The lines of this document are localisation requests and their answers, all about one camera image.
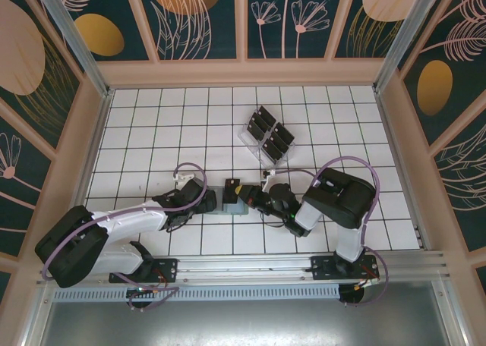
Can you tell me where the mint green card holder wallet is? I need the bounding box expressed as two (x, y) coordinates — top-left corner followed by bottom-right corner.
(210, 185), (251, 217)

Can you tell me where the right arm's purple cable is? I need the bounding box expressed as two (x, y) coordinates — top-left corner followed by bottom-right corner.
(271, 156), (390, 309)

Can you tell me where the left arm's black base plate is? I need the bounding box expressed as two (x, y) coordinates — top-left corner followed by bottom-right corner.
(109, 258), (178, 285)

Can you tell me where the clear acrylic tiered card rack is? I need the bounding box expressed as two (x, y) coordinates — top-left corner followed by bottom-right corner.
(238, 105), (297, 164)

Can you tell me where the grey metal panel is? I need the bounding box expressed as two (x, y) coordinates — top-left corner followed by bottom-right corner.
(36, 281), (462, 346)

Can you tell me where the black credit card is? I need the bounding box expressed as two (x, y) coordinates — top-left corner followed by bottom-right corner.
(257, 105), (278, 124)
(261, 137), (284, 160)
(245, 120), (267, 140)
(273, 121), (295, 141)
(223, 178), (241, 205)
(267, 130), (290, 150)
(251, 113), (273, 131)

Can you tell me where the aluminium mounting rail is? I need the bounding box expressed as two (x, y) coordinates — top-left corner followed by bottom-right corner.
(36, 249), (451, 286)

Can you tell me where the grey slotted cable duct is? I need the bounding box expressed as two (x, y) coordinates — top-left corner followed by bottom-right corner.
(52, 284), (342, 302)

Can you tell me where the aluminium frame post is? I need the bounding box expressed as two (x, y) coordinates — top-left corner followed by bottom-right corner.
(373, 0), (456, 93)
(30, 0), (115, 99)

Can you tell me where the arm's purple cable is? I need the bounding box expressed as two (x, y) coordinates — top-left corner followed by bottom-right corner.
(40, 162), (209, 313)
(271, 156), (390, 309)

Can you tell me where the left arm's purple cable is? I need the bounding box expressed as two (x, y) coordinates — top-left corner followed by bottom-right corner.
(40, 162), (209, 313)

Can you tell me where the right arm's black base plate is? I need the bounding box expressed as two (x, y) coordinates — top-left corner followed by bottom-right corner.
(310, 255), (380, 282)

